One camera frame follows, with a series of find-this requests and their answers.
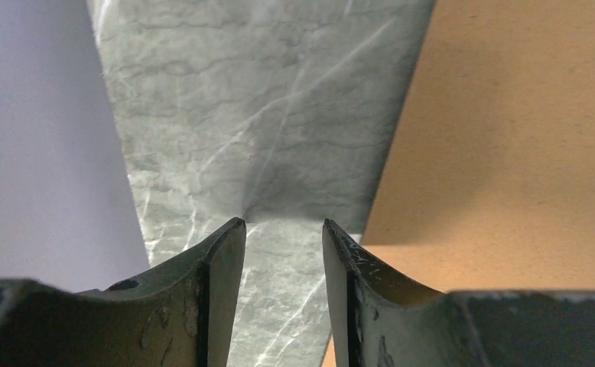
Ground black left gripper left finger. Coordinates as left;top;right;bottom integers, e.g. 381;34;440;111
0;218;246;366

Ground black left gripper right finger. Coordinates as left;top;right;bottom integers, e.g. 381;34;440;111
322;219;595;366

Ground brown backing board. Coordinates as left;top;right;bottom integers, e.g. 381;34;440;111
320;0;595;367

